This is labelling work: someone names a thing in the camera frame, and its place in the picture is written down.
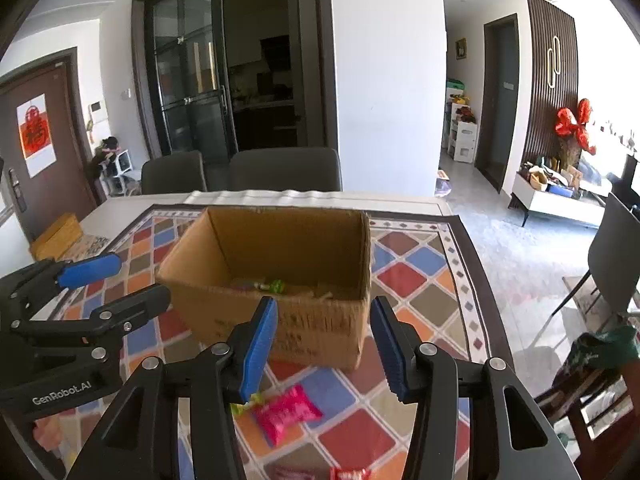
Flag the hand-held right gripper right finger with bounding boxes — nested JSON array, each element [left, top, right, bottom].
[[370, 296, 568, 480]]

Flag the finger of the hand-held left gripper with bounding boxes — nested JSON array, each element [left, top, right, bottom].
[[0, 253, 123, 323], [10, 284, 172, 363]]

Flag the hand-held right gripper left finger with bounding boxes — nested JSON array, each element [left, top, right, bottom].
[[67, 296, 279, 480]]

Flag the yellow green candy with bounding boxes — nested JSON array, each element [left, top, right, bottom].
[[231, 394, 265, 417]]

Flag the brown cardboard box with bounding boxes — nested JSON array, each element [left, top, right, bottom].
[[156, 205, 373, 372]]

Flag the magenta snack packet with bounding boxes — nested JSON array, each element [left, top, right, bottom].
[[252, 385, 323, 447]]

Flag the floral placemat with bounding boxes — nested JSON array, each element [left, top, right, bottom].
[[62, 234, 114, 264]]

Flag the yellow cardboard box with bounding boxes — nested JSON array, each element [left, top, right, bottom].
[[29, 212, 84, 261]]

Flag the colourful diamond pattern mat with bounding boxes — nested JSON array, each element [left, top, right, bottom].
[[47, 204, 516, 480]]

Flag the white shoe rack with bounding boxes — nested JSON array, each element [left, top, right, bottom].
[[102, 149, 134, 196]]

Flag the brown entrance door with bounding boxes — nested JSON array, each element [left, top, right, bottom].
[[0, 47, 97, 242]]

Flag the black bag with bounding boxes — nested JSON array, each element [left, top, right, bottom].
[[85, 136, 121, 181]]

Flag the red and white door poster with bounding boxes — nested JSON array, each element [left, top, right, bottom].
[[16, 92, 55, 179]]

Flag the green plastic bag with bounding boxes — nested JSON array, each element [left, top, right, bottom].
[[552, 325, 640, 402]]

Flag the brown wooden chair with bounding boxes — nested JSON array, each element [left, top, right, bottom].
[[532, 360, 640, 480]]

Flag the white low media cabinet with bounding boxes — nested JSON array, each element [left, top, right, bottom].
[[507, 170, 609, 229]]

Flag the black framed glass doors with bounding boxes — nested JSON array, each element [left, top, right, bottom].
[[132, 0, 337, 162]]

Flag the white drawer cabinet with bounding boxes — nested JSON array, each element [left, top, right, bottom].
[[446, 80, 479, 164]]

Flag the black side chair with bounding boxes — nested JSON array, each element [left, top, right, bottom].
[[552, 192, 640, 322]]

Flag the dark hallway door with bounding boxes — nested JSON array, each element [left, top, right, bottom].
[[475, 12, 521, 194]]

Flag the red foil balloon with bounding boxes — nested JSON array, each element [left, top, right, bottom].
[[556, 99, 597, 156]]

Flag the dark slatted wall panel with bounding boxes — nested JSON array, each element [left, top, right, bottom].
[[522, 0, 581, 171]]

